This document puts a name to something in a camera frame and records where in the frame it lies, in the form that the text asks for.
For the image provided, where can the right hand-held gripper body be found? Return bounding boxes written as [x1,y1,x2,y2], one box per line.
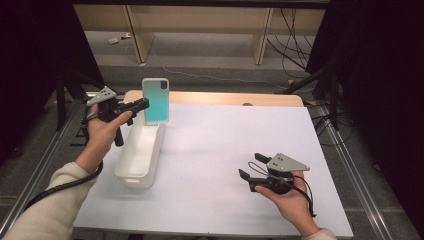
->
[248,152,311,196]

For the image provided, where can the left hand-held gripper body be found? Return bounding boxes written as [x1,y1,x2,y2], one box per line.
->
[85,85,136,148]

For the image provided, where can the light blue phone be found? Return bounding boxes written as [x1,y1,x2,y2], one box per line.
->
[141,77,170,126]

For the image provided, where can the white plastic storage bin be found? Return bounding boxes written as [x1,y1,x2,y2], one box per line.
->
[114,112,167,191]

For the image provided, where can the person's left hand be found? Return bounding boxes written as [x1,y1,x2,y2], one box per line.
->
[74,104,134,175]

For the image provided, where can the person's right hand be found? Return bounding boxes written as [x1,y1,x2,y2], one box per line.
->
[254,170,321,237]

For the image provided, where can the white table sheet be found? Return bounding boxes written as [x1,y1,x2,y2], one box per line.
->
[73,101,355,239]

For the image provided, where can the black metal stand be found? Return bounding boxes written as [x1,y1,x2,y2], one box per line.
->
[283,63,342,132]
[54,64,126,148]

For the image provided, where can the light wooden table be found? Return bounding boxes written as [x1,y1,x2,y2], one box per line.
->
[123,89,305,108]

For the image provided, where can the black curtain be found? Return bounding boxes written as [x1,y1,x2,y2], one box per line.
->
[0,0,106,164]
[304,0,424,234]

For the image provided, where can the beige wooden desk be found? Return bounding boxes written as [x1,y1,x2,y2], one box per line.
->
[73,4,326,66]

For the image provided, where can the thin black cable loop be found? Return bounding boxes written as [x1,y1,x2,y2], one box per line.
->
[246,161,270,177]

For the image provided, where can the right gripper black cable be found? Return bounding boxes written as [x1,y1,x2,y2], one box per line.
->
[293,175,317,218]

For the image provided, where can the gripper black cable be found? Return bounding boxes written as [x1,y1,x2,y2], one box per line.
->
[23,161,105,212]
[293,175,317,218]

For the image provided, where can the black floor cables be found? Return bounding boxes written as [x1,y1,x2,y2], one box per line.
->
[309,108,355,148]

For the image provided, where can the white floor cable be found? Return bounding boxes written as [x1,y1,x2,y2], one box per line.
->
[142,36,316,95]

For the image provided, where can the aluminium floor rail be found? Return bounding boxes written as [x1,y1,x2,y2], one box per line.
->
[0,99,85,238]
[315,103,396,240]

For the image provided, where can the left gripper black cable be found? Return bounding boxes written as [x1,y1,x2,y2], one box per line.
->
[23,161,105,212]

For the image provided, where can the bundle of black cables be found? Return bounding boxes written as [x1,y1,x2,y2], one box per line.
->
[265,7,314,80]

